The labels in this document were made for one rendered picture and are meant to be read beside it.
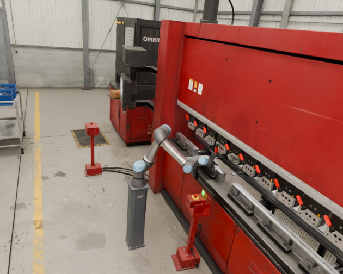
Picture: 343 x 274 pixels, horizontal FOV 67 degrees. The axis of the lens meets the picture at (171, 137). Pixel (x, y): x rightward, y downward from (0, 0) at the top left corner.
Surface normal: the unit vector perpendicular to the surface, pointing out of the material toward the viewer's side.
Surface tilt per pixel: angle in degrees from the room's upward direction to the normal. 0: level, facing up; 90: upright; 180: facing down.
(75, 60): 90
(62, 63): 90
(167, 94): 90
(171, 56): 90
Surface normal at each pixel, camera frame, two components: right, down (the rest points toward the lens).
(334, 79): -0.91, 0.07
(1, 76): 0.43, 0.40
